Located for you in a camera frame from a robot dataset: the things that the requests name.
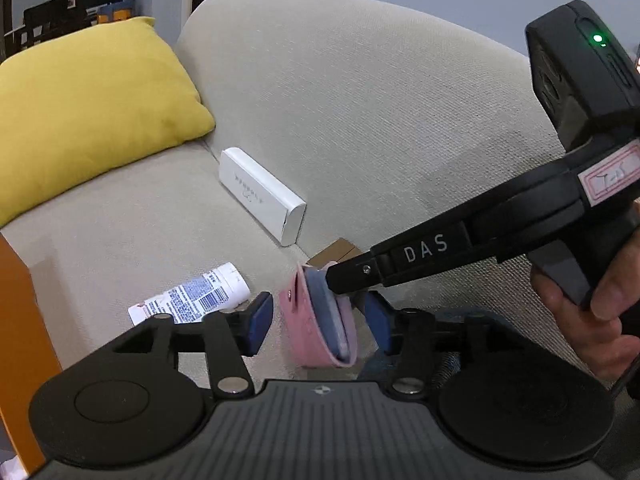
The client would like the white glasses case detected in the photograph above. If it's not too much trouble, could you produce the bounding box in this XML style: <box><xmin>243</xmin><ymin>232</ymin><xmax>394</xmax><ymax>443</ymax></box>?
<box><xmin>218</xmin><ymin>146</ymin><xmax>307</xmax><ymax>247</ymax></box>

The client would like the yellow pillow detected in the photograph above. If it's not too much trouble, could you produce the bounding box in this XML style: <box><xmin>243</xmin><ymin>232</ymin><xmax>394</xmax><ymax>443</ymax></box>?
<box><xmin>0</xmin><ymin>16</ymin><xmax>217</xmax><ymax>228</ymax></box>

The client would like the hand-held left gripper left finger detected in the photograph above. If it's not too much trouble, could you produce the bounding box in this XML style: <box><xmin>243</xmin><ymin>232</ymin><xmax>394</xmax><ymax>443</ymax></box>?
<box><xmin>99</xmin><ymin>291</ymin><xmax>275</xmax><ymax>397</ymax></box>

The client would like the brown cardboard box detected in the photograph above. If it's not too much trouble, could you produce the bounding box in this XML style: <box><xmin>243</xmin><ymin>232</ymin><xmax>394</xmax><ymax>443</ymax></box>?
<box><xmin>309</xmin><ymin>237</ymin><xmax>362</xmax><ymax>267</ymax></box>

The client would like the white tube with blue print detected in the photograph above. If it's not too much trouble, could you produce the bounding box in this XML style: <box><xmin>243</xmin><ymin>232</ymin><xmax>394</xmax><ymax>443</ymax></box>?
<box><xmin>127</xmin><ymin>261</ymin><xmax>251</xmax><ymax>326</ymax></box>

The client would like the pink felt pouch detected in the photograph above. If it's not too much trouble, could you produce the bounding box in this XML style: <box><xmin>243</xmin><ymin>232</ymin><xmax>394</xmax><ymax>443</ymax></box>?
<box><xmin>281</xmin><ymin>260</ymin><xmax>359</xmax><ymax>369</ymax></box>

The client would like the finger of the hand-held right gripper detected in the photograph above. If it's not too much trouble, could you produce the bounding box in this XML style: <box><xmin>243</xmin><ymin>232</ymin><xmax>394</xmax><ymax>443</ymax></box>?
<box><xmin>325</xmin><ymin>157</ymin><xmax>590</xmax><ymax>296</ymax></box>

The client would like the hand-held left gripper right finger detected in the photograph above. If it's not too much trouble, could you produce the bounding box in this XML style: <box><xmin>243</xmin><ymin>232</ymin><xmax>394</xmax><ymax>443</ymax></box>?
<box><xmin>363</xmin><ymin>291</ymin><xmax>545</xmax><ymax>397</ymax></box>

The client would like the orange panel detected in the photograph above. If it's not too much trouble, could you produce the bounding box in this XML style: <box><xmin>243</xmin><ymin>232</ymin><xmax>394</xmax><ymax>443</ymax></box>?
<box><xmin>0</xmin><ymin>234</ymin><xmax>63</xmax><ymax>472</ymax></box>

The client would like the grey-blue felt pad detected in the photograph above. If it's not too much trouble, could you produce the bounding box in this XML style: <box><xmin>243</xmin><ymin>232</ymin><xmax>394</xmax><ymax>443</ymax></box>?
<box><xmin>305</xmin><ymin>267</ymin><xmax>348</xmax><ymax>358</ymax></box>

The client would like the person's right hand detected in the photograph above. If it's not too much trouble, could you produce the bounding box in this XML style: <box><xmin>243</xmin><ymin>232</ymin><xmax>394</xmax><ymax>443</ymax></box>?
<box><xmin>530</xmin><ymin>200</ymin><xmax>640</xmax><ymax>382</ymax></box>

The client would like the beige sofa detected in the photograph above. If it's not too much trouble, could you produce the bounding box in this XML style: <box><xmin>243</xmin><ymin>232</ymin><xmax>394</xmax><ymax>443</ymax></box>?
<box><xmin>0</xmin><ymin>0</ymin><xmax>623</xmax><ymax>401</ymax></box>

